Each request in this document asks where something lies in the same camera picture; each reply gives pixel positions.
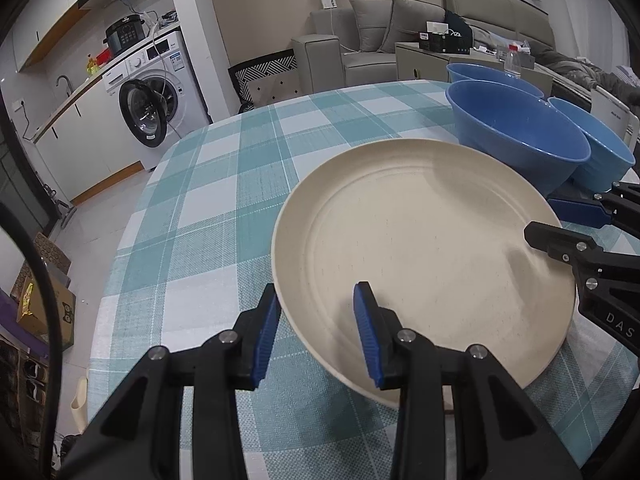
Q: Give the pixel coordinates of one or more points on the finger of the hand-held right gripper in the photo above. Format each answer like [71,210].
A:
[555,240]
[580,211]

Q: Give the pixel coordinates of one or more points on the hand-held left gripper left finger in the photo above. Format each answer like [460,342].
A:
[265,335]

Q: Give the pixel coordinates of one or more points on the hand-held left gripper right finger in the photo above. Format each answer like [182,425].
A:
[367,335]

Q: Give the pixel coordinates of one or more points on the light blue bowl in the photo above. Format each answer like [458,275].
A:
[607,152]

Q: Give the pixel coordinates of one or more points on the dark blue bowl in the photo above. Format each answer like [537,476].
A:
[480,72]
[500,125]

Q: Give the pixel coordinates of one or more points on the cream plate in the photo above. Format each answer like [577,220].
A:
[425,230]

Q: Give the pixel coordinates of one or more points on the white tabletop appliance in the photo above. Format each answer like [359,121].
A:
[612,110]

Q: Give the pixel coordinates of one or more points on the grey blanket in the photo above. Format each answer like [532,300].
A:
[585,72]

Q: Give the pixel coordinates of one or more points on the teal checked tablecloth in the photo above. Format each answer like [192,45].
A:
[200,210]

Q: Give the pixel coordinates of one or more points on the clear water bottle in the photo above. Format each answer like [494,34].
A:
[512,60]

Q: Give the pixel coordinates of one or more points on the cream plastic container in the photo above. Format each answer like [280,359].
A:
[79,410]

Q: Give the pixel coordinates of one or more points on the black box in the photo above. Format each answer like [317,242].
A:
[445,44]

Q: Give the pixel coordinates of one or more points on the beige cabinet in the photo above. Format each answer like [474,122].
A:
[420,67]

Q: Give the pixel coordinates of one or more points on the cardboard box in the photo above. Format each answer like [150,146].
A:
[47,305]

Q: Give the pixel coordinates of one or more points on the small white box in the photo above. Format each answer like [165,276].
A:
[437,27]

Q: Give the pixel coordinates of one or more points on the shoe rack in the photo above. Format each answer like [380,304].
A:
[25,390]

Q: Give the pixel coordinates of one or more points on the white washing machine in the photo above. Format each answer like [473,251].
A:
[185,100]

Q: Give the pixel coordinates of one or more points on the grey cushion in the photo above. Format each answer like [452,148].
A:
[412,25]
[370,25]

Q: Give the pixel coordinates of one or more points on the white base cabinets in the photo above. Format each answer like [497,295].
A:
[85,140]

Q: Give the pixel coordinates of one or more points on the grey sofa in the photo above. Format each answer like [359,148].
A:
[320,60]

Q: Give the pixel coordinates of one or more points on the yellow bottle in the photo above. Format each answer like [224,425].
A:
[92,66]

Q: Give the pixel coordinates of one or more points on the kitchen faucet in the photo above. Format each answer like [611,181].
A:
[65,82]

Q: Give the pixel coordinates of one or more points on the black pressure cooker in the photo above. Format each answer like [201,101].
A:
[125,35]

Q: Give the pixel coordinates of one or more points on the white wall outlet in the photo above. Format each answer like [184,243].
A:
[17,107]

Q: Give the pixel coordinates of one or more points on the white wall cabinets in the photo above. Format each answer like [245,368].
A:
[45,30]

